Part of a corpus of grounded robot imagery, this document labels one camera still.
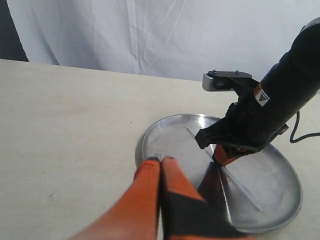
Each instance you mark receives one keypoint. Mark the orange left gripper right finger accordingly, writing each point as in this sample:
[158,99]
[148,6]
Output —
[185,214]

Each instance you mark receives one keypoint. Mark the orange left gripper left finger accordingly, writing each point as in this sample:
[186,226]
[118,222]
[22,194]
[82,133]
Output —
[135,215]

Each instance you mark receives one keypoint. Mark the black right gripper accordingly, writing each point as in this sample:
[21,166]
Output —
[261,115]

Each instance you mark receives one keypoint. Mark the clear plastic stick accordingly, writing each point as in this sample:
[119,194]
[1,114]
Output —
[213,181]

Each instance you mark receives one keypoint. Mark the round steel plate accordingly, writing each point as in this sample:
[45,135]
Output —
[268,175]

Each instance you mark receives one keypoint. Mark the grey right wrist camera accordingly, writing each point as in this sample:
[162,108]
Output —
[217,81]

